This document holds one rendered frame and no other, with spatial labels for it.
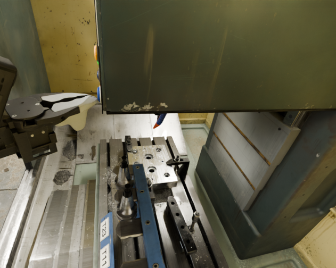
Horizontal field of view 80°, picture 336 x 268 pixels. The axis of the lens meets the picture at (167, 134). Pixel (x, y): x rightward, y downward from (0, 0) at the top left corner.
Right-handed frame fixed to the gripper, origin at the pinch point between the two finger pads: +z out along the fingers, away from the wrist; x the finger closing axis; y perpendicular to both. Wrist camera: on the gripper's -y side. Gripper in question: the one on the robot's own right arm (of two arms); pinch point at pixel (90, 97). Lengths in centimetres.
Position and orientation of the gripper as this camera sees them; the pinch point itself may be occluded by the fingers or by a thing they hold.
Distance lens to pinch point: 42.5
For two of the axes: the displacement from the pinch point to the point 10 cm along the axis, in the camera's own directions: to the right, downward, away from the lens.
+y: -1.3, 8.1, 5.8
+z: 7.1, -3.3, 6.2
